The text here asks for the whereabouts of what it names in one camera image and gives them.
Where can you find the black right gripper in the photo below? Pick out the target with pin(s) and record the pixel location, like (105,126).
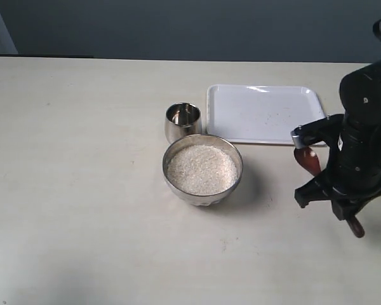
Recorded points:
(352,177)

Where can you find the brown wooden spoon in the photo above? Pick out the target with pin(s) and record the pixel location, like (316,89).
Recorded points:
(309,161)

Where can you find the small steel cup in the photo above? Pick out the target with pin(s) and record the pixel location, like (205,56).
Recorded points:
(182,119)

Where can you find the steel bowl of rice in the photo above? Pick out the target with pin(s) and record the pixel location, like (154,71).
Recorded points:
(201,169)

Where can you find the white plastic tray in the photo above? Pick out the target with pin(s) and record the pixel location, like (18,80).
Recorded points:
(260,114)

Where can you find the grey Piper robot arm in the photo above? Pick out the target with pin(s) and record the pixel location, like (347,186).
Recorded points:
(360,91)

